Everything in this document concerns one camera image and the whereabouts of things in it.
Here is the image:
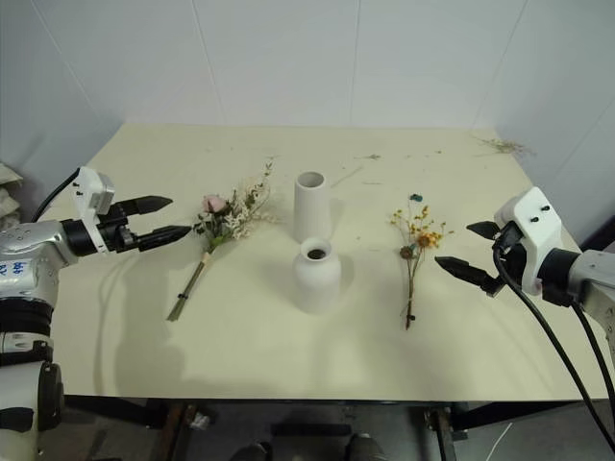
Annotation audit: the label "dark rounded robot foot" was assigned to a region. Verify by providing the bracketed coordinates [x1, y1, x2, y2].
[345, 432, 387, 461]

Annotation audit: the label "black table frame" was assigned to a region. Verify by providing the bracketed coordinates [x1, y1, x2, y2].
[61, 394, 592, 461]

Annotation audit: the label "round white bottle vase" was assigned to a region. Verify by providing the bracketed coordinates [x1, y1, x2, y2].
[293, 236, 342, 315]

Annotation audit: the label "dried twig scraps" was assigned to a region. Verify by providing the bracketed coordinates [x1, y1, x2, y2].
[473, 135, 537, 158]

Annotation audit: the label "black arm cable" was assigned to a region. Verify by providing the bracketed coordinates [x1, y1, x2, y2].
[492, 230, 615, 461]
[30, 167, 82, 224]

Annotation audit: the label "yellow dried flower bouquet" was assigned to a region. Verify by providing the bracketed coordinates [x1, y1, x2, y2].
[387, 192, 455, 331]

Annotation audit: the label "tall white cylinder vase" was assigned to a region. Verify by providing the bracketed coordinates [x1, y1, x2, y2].
[292, 171, 332, 243]

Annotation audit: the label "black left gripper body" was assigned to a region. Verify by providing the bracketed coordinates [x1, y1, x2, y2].
[97, 200, 141, 254]

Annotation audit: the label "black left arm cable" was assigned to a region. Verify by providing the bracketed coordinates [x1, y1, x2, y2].
[30, 167, 82, 224]

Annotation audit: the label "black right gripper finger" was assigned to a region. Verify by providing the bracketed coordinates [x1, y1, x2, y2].
[466, 220, 502, 242]
[433, 255, 504, 298]

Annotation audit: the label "pink rose dried bouquet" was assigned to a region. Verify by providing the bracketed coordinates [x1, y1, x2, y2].
[165, 159, 279, 322]

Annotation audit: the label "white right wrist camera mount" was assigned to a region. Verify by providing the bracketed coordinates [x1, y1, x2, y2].
[493, 186, 564, 295]

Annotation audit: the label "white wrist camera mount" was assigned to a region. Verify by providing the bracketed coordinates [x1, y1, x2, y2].
[68, 165, 117, 252]
[493, 186, 564, 295]

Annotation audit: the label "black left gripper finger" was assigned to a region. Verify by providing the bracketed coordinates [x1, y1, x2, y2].
[135, 225, 194, 254]
[128, 195, 174, 220]

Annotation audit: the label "crumpled white cloth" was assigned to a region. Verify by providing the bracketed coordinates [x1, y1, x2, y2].
[0, 160, 26, 231]

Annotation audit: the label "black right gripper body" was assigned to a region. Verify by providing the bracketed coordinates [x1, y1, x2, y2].
[491, 222, 530, 297]

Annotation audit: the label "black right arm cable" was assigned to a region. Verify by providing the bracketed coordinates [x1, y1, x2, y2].
[492, 230, 615, 461]

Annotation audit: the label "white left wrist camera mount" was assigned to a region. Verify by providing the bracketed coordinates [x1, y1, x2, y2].
[68, 165, 117, 252]

